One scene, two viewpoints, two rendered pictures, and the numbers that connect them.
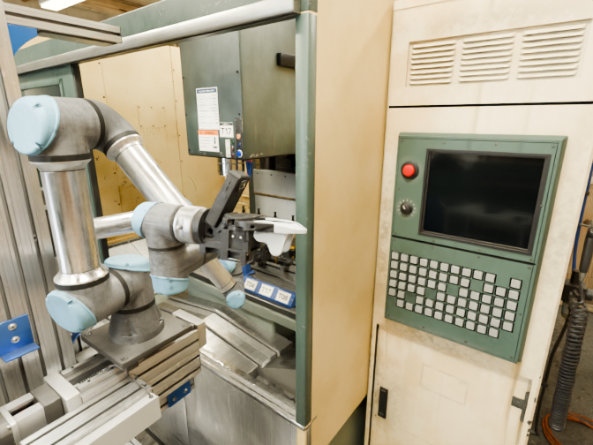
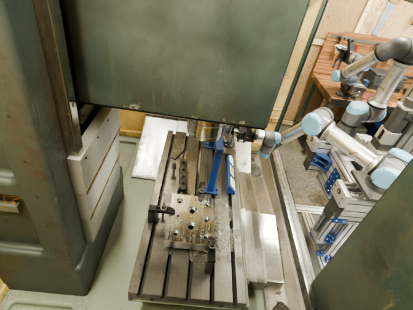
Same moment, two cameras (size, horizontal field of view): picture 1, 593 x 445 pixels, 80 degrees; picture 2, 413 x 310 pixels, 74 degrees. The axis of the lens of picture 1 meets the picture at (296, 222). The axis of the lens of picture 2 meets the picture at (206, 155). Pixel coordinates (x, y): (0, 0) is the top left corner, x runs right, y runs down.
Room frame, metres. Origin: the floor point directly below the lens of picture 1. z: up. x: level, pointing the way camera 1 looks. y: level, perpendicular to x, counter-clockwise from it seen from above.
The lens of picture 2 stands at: (2.71, 1.10, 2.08)
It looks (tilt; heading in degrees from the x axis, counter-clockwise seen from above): 38 degrees down; 227
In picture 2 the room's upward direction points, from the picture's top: 11 degrees clockwise
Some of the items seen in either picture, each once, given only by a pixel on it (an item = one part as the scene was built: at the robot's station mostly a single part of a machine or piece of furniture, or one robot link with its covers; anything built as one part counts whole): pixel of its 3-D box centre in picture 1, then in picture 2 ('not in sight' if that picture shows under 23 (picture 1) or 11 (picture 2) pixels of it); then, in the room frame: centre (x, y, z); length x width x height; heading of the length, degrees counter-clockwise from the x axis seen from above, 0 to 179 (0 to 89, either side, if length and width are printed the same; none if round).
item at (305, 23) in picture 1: (304, 252); (298, 72); (0.94, -0.02, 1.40); 0.04 x 0.04 x 1.20; 53
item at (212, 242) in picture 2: not in sight; (210, 251); (2.16, 0.65, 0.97); 0.13 x 0.03 x 0.15; 53
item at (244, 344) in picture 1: (207, 328); (250, 217); (1.65, 0.47, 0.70); 0.90 x 0.30 x 0.16; 53
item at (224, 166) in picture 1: (230, 163); (208, 119); (2.09, 0.38, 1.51); 0.16 x 0.16 x 0.12
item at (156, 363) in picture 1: (141, 355); (337, 144); (0.92, 0.47, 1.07); 0.40 x 0.13 x 0.09; 145
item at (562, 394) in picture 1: (570, 323); not in sight; (1.01, -0.89, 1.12); 0.22 x 0.09 x 0.73; 143
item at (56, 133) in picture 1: (73, 219); (388, 83); (0.79, 0.52, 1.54); 0.15 x 0.12 x 0.55; 159
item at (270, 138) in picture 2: (233, 262); (270, 137); (1.45, 0.28, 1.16); 0.11 x 0.08 x 0.09; 143
